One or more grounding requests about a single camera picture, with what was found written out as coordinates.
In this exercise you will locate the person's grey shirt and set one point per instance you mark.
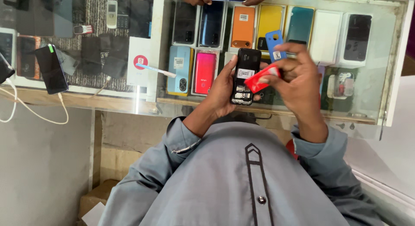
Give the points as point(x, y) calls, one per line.
point(220, 180)

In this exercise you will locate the clear earphone package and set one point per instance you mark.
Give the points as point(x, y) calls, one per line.
point(340, 86)

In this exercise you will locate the white card with red circle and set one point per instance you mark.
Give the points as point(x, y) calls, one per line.
point(139, 47)

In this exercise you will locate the blue phone back cover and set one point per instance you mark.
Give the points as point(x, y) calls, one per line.
point(274, 41)

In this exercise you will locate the person's left hand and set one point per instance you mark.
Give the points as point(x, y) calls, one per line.
point(219, 96)

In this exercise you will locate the group of dark display phones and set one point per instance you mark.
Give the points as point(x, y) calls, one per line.
point(97, 54)

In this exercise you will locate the black keypad phone without back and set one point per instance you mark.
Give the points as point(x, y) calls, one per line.
point(247, 62)

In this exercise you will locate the white keypad phone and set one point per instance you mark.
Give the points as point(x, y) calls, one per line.
point(112, 13)

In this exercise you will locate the small black keypad phone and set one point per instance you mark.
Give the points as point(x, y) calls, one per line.
point(123, 21)

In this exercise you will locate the white paper sheet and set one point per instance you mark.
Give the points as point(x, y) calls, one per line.
point(94, 216)

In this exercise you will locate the black smartphone in wide box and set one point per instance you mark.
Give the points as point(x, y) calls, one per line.
point(356, 37)

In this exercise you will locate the person's right fingers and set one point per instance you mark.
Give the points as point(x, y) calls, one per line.
point(291, 50)

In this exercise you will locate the white pen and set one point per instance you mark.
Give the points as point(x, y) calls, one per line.
point(155, 70)

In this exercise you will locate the person's right hand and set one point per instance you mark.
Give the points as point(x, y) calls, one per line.
point(301, 86)

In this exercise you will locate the yellow smartphone in box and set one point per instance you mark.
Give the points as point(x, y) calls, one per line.
point(269, 20)

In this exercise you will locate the red phone battery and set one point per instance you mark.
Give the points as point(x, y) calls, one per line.
point(256, 82)

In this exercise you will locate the orange smartphone in box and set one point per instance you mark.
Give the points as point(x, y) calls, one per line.
point(243, 29)

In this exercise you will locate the dark blue smartphone in box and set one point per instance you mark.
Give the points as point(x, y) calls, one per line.
point(212, 23)

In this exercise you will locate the pink red smartphone in box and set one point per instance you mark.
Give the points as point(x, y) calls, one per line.
point(205, 72)

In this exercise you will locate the small red white phone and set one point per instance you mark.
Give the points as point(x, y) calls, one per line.
point(83, 29)

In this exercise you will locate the plain white phone box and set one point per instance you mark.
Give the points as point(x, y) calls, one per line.
point(326, 36)

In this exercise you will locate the black smartphone in white box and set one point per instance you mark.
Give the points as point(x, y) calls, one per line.
point(184, 23)

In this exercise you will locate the brown orange smartphone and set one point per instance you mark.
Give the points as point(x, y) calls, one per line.
point(26, 57)

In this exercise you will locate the light blue smartphone in box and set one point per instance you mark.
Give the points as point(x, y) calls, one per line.
point(180, 70)

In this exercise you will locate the teal smartphone in box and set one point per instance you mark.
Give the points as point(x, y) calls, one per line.
point(300, 25)

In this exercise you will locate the keys in showcase lock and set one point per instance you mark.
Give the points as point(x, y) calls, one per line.
point(345, 126)

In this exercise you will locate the black smartphone with green sticker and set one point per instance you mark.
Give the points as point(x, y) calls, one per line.
point(52, 70)

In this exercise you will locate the cardboard box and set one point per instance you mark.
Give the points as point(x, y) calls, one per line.
point(95, 195)

